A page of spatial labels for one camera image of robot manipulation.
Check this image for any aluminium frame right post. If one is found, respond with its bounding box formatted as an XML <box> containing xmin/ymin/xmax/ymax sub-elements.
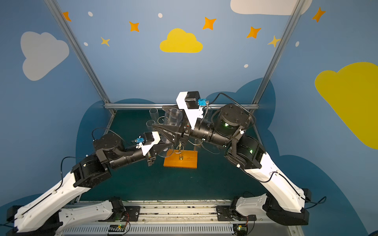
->
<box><xmin>252</xmin><ymin>0</ymin><xmax>306</xmax><ymax>106</ymax></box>

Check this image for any aluminium frame post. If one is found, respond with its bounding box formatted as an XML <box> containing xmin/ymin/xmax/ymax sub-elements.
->
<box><xmin>44</xmin><ymin>0</ymin><xmax>116</xmax><ymax>115</ymax></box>
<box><xmin>252</xmin><ymin>0</ymin><xmax>306</xmax><ymax>106</ymax></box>

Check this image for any orange wooden rack base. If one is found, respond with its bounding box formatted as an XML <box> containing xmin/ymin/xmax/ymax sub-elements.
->
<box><xmin>163</xmin><ymin>149</ymin><xmax>198</xmax><ymax>169</ymax></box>

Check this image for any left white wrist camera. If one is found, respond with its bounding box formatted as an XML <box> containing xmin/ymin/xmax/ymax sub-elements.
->
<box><xmin>136</xmin><ymin>131</ymin><xmax>160</xmax><ymax>156</ymax></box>

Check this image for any gold wire glass rack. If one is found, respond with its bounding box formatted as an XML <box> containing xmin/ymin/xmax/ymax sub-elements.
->
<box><xmin>159</xmin><ymin>117</ymin><xmax>204</xmax><ymax>153</ymax></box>

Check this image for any green circuit board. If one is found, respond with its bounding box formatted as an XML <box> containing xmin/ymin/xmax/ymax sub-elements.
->
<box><xmin>108</xmin><ymin>224</ymin><xmax>126</xmax><ymax>235</ymax></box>
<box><xmin>233</xmin><ymin>225</ymin><xmax>248</xmax><ymax>236</ymax></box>

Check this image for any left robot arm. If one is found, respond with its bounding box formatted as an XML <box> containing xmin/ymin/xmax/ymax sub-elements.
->
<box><xmin>5</xmin><ymin>131</ymin><xmax>170</xmax><ymax>236</ymax></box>

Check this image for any aluminium mounting rail base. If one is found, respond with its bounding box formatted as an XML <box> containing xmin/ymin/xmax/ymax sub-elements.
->
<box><xmin>56</xmin><ymin>200</ymin><xmax>304</xmax><ymax>236</ymax></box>

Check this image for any left green circuit board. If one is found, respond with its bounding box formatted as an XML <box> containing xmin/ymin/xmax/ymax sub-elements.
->
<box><xmin>108</xmin><ymin>224</ymin><xmax>126</xmax><ymax>235</ymax></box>

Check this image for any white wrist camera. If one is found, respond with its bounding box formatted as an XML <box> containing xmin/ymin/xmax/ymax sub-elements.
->
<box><xmin>136</xmin><ymin>131</ymin><xmax>160</xmax><ymax>156</ymax></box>
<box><xmin>176</xmin><ymin>91</ymin><xmax>204</xmax><ymax>130</ymax></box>

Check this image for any aluminium frame left post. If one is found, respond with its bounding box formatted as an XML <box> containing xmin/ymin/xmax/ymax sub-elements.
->
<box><xmin>44</xmin><ymin>0</ymin><xmax>116</xmax><ymax>115</ymax></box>

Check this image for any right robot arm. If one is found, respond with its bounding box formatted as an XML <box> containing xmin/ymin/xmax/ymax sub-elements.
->
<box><xmin>153</xmin><ymin>104</ymin><xmax>312</xmax><ymax>226</ymax></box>

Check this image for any right green circuit board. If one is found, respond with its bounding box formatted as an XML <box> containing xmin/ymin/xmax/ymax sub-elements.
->
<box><xmin>233</xmin><ymin>225</ymin><xmax>248</xmax><ymax>236</ymax></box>

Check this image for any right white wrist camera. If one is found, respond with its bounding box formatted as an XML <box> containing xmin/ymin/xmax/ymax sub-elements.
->
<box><xmin>176</xmin><ymin>91</ymin><xmax>204</xmax><ymax>130</ymax></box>

